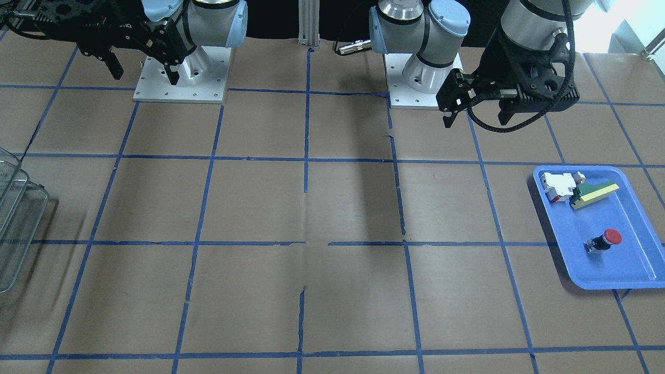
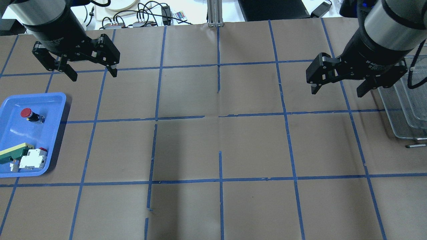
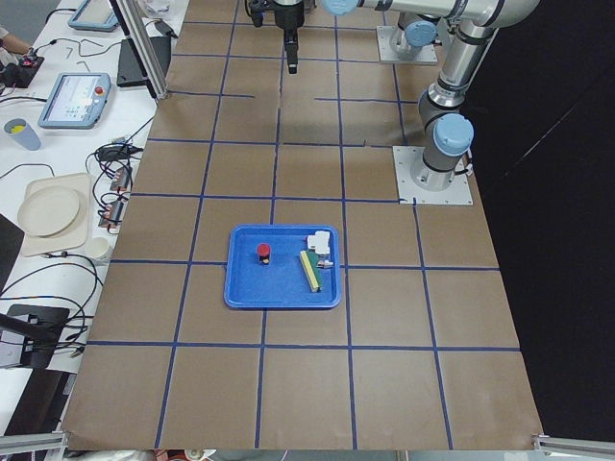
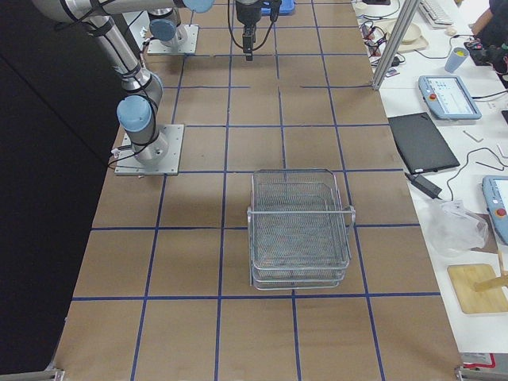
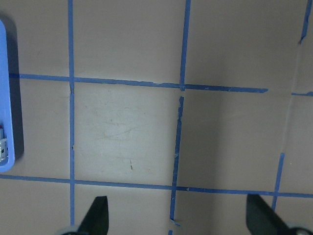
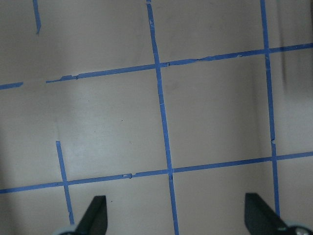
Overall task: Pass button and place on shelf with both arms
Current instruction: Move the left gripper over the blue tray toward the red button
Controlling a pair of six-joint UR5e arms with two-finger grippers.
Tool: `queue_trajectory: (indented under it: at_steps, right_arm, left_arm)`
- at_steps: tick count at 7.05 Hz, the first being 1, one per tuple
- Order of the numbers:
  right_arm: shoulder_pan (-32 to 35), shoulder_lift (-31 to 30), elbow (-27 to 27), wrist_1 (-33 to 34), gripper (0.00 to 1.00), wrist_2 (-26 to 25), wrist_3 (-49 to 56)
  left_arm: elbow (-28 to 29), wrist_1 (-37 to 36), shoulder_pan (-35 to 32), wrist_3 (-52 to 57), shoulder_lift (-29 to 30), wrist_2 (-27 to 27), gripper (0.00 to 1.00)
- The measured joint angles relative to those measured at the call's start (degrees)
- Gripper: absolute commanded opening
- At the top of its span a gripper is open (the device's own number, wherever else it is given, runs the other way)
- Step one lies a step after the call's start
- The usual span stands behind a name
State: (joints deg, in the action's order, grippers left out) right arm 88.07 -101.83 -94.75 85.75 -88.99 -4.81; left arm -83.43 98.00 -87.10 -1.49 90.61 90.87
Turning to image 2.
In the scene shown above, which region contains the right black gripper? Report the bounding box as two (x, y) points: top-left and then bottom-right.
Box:
(306, 28), (408, 98)

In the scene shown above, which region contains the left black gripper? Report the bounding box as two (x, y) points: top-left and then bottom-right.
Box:
(32, 15), (120, 82)

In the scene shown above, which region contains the red emergency push button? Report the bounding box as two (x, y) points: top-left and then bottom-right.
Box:
(20, 108), (45, 124)

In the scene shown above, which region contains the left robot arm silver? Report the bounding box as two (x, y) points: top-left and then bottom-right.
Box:
(1, 0), (120, 82)

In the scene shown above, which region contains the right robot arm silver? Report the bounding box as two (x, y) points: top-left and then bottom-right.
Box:
(306, 0), (426, 98)

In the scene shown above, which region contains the beige square tray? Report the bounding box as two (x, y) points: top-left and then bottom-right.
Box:
(94, 0), (151, 22)

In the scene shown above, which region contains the beige round plate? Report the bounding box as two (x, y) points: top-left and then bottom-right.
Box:
(106, 0), (138, 12)

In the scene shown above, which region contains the black power adapter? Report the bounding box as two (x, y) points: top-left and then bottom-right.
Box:
(310, 1), (333, 18)

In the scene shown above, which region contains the blue plastic tray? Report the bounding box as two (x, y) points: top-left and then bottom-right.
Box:
(0, 92), (67, 178)

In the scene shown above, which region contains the white circuit breaker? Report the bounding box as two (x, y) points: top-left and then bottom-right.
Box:
(19, 148), (47, 170)

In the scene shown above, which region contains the colourful remote control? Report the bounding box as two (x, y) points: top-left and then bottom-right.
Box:
(173, 11), (187, 21)

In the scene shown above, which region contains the green yellow terminal block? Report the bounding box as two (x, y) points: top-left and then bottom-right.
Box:
(0, 143), (34, 164)

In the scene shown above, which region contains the black laptop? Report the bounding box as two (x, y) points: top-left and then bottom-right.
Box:
(238, 0), (311, 22)

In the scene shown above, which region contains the aluminium frame post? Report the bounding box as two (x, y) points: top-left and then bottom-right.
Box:
(207, 0), (224, 27)

